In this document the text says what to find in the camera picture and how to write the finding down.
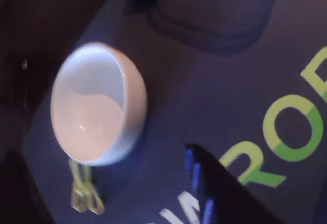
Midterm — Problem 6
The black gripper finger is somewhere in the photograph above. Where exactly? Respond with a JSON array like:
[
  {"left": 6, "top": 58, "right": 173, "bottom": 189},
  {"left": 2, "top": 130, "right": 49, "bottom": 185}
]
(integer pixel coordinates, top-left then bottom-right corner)
[{"left": 185, "top": 143, "right": 284, "bottom": 224}]

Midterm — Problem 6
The yellow clip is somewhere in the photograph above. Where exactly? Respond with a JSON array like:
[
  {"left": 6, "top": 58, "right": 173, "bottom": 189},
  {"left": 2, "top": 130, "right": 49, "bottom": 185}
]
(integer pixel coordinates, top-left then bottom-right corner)
[{"left": 68, "top": 158, "right": 105, "bottom": 215}]

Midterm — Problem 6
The small white bowl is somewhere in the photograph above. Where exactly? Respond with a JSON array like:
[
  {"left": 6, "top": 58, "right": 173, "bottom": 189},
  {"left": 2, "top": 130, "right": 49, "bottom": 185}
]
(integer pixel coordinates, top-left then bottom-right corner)
[{"left": 50, "top": 42, "right": 148, "bottom": 167}]

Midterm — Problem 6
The clear plastic container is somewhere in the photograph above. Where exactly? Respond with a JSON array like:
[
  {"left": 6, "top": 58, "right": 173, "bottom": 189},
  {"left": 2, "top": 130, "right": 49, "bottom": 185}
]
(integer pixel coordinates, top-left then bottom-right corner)
[{"left": 145, "top": 0, "right": 269, "bottom": 54}]

